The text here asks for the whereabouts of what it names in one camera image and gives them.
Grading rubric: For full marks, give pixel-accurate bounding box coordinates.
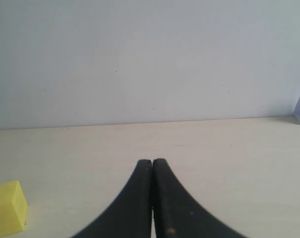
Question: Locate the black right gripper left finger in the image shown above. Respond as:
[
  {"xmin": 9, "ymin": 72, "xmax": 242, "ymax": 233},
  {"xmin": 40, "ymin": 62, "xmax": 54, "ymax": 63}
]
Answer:
[{"xmin": 74, "ymin": 160, "xmax": 152, "ymax": 238}]

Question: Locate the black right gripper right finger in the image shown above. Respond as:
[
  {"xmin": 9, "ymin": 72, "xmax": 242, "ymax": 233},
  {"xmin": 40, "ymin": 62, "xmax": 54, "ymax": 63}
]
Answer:
[{"xmin": 152, "ymin": 159, "xmax": 244, "ymax": 238}]

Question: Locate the yellow foam cube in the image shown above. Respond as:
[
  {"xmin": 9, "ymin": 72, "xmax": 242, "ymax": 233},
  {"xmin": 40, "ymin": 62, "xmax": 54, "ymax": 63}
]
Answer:
[{"xmin": 0, "ymin": 180, "xmax": 28, "ymax": 238}]

